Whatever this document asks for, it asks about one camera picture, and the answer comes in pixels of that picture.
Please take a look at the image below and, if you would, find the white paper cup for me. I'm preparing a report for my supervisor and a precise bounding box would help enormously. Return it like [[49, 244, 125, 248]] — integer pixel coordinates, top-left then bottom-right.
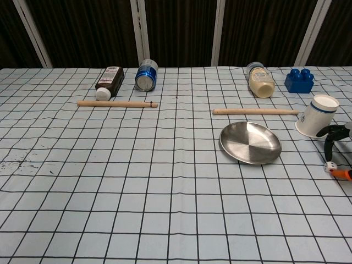
[[295, 94, 340, 138]]

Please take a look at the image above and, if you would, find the white die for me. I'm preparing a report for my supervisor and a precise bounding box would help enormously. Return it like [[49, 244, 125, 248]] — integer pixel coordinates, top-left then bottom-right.
[[323, 161, 338, 174]]

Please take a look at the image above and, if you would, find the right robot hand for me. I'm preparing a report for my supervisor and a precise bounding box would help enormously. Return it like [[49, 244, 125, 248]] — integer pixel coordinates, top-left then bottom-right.
[[315, 120, 352, 182]]

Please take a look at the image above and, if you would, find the dark brown white-capped bottle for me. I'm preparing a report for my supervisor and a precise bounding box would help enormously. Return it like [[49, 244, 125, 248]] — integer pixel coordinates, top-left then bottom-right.
[[95, 65, 125, 101]]

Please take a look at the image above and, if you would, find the silver metal plate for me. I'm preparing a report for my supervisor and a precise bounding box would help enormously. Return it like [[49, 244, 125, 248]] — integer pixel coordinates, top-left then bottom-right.
[[219, 121, 283, 166]]

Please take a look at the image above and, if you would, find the light blue checked tablecloth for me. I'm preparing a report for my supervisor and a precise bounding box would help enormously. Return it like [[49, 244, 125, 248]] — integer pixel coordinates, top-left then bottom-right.
[[0, 65, 352, 264]]

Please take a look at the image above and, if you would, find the blue soda can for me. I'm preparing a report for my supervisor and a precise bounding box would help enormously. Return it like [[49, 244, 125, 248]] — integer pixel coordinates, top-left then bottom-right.
[[134, 58, 159, 92]]

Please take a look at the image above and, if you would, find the plain wooden stick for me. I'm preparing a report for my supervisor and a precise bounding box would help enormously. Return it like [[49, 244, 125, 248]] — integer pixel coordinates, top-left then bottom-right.
[[212, 108, 300, 116]]

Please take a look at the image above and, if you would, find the white metal frame post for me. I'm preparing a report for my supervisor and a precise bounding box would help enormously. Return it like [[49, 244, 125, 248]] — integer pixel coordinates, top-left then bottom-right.
[[12, 0, 53, 69], [130, 0, 151, 68], [293, 0, 326, 67], [211, 0, 227, 67]]

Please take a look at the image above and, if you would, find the cream mayonnaise squeeze bottle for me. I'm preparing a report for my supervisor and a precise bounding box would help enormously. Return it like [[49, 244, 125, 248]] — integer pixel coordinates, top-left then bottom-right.
[[246, 62, 276, 99]]

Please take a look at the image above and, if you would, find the blue toy building brick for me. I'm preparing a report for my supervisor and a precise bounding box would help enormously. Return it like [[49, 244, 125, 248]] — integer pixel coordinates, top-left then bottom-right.
[[284, 68, 315, 94]]

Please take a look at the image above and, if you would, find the wooden stick with black band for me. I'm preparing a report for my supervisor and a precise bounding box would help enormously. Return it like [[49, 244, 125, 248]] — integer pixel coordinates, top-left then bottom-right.
[[76, 100, 159, 109]]

